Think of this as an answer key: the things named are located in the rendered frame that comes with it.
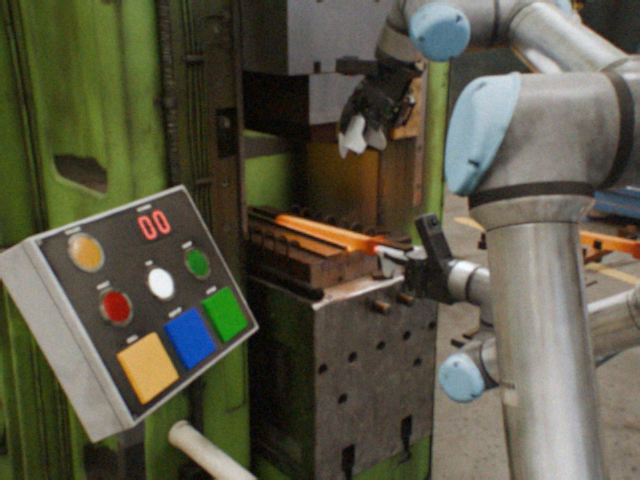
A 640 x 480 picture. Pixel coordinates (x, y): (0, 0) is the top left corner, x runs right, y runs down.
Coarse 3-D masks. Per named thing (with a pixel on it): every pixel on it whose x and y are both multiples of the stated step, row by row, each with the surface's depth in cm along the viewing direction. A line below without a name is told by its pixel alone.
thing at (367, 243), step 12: (288, 216) 177; (300, 228) 171; (312, 228) 167; (324, 228) 165; (336, 228) 165; (336, 240) 162; (348, 240) 158; (360, 240) 155; (372, 240) 153; (384, 240) 153; (372, 252) 153
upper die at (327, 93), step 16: (256, 80) 154; (272, 80) 150; (288, 80) 146; (304, 80) 142; (320, 80) 143; (336, 80) 145; (352, 80) 148; (256, 96) 155; (272, 96) 151; (288, 96) 147; (304, 96) 143; (320, 96) 144; (336, 96) 146; (256, 112) 156; (272, 112) 152; (288, 112) 148; (304, 112) 144; (320, 112) 145; (336, 112) 147
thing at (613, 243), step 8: (584, 232) 175; (584, 240) 173; (592, 240) 172; (608, 240) 169; (616, 240) 169; (624, 240) 169; (632, 240) 169; (608, 248) 170; (616, 248) 169; (624, 248) 167; (632, 248) 166; (632, 256) 166
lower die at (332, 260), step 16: (272, 208) 191; (256, 224) 178; (272, 224) 177; (256, 240) 169; (272, 240) 168; (288, 240) 165; (304, 240) 165; (320, 240) 164; (256, 256) 167; (272, 256) 162; (304, 256) 158; (320, 256) 157; (336, 256) 157; (352, 256) 160; (368, 256) 164; (304, 272) 155; (320, 272) 155; (336, 272) 158; (352, 272) 162; (368, 272) 165
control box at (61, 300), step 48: (48, 240) 98; (96, 240) 105; (144, 240) 112; (192, 240) 121; (48, 288) 97; (96, 288) 101; (144, 288) 109; (192, 288) 117; (48, 336) 100; (96, 336) 98; (144, 336) 105; (240, 336) 122; (96, 384) 98; (96, 432) 101
